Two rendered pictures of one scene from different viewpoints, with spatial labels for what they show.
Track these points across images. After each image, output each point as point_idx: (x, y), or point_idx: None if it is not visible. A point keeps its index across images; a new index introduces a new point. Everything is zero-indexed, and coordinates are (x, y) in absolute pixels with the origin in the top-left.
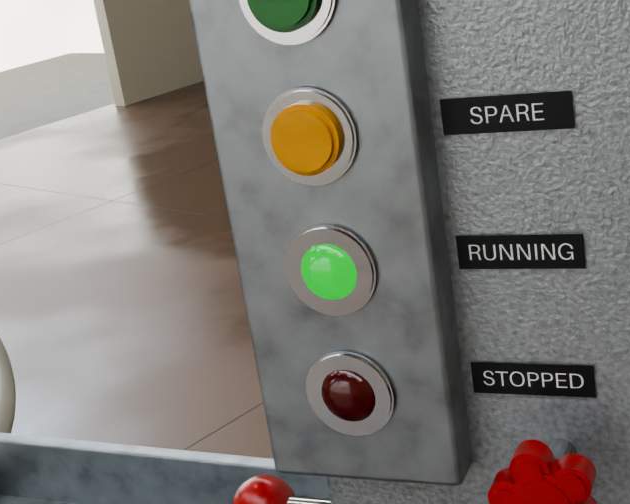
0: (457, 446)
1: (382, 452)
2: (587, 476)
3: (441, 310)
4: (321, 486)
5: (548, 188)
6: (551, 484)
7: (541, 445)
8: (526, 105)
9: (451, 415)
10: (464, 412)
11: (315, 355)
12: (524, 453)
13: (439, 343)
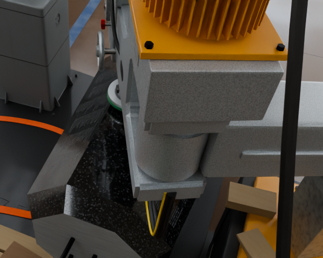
0: (106, 17)
1: (105, 13)
2: (102, 24)
3: (106, 4)
4: None
5: None
6: (101, 22)
7: (103, 20)
8: None
9: (106, 14)
10: (109, 15)
11: (105, 1)
12: (101, 19)
13: (106, 6)
